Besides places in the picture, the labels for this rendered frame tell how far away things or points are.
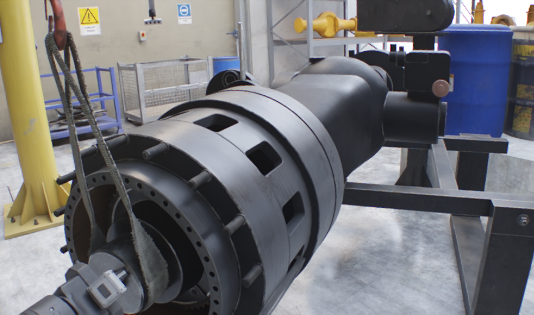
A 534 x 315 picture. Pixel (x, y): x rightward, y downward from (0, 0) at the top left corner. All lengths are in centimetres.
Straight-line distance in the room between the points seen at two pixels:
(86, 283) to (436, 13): 276
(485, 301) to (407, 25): 202
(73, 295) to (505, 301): 166
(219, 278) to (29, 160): 273
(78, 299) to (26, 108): 263
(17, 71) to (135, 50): 411
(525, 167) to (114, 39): 601
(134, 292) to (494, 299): 151
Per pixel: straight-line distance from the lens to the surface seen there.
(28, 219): 340
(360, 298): 211
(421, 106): 197
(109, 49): 697
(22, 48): 322
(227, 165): 74
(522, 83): 354
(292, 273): 89
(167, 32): 736
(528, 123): 356
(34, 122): 326
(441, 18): 301
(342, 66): 198
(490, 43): 325
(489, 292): 188
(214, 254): 70
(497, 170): 314
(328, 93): 155
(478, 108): 328
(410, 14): 313
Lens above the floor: 128
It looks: 18 degrees down
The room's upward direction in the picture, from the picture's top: 2 degrees counter-clockwise
